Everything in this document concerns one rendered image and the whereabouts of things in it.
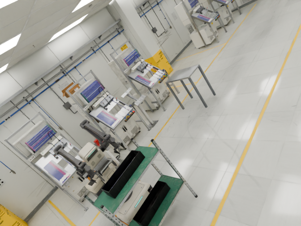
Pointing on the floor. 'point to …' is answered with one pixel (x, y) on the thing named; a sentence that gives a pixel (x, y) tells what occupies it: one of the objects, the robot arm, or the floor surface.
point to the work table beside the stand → (184, 74)
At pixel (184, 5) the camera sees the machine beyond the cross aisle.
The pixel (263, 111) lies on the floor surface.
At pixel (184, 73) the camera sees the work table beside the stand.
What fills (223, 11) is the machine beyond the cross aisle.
